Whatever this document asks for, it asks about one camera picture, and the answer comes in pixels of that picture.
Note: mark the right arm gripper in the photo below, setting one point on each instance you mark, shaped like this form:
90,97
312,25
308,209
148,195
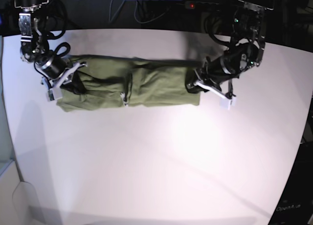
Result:
60,74

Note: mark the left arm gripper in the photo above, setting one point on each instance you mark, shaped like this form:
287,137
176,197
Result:
216,77

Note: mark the green T-shirt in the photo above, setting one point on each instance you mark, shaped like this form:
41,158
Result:
115,82

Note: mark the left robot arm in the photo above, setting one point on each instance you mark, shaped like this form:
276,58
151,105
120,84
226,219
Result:
240,26

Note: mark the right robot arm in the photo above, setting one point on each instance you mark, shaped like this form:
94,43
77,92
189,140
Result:
35,37

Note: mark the white panel at left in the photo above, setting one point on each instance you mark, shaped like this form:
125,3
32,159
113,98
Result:
14,205

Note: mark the black OpenArm case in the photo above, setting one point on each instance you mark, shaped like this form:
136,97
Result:
295,206

